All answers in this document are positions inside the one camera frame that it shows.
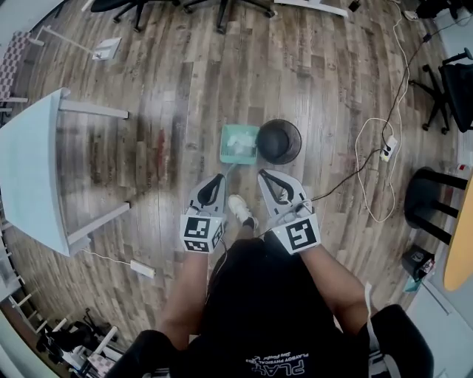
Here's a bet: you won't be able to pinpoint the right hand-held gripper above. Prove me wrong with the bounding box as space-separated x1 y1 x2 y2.
257 168 321 255

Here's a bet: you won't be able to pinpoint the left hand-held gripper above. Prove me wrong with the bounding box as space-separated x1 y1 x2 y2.
180 173 227 255

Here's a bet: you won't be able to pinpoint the green dustpan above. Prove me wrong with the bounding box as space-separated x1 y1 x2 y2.
220 124 261 178

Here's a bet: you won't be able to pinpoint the black wire waste bin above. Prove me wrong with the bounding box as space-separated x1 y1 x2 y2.
256 119 302 165

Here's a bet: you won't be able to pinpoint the white paper scraps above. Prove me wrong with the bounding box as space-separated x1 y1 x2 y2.
225 133 256 153

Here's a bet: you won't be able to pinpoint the person's right forearm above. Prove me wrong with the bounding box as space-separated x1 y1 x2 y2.
298 245 370 328

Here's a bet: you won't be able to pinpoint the person's left forearm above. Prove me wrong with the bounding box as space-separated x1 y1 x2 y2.
160 252 210 351

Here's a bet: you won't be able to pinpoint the person's left shoe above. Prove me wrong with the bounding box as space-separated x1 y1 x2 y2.
228 194 259 228

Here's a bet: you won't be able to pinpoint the flat white power strip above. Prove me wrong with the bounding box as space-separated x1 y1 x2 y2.
129 259 157 278

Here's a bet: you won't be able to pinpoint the white power strip with plugs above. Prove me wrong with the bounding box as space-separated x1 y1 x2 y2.
379 135 399 162

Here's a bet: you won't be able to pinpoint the person's black shirt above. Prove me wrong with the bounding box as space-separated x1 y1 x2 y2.
118 238 435 378

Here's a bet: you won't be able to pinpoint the black round stool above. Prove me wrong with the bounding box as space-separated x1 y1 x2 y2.
404 166 469 245

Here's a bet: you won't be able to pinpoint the black storage box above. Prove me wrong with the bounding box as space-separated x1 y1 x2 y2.
401 247 436 278

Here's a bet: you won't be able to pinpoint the light blue table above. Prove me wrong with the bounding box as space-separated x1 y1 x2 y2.
0 87 131 258

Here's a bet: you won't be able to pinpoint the yellow round table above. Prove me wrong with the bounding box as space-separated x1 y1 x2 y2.
442 176 473 292

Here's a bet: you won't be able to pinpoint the black office chair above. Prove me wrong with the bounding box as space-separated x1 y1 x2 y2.
183 0 277 36
90 0 182 33
408 49 473 134

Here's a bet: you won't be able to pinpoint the checkered table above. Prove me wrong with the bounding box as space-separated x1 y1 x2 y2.
0 31 35 105
62 324 121 378

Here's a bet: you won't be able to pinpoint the black metal rack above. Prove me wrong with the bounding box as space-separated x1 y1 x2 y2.
35 309 120 370

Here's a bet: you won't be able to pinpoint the white metal rack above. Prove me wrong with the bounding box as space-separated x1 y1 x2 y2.
0 254 72 335

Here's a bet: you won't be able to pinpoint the thin black cable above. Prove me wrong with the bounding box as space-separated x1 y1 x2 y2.
310 148 384 203

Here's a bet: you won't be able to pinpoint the thin white cord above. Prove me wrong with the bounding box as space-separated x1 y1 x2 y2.
83 249 132 265

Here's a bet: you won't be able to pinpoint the thick white cable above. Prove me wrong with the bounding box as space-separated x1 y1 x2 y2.
354 0 412 223

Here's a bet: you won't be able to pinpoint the black adapter cable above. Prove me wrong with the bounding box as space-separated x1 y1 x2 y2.
382 14 473 143

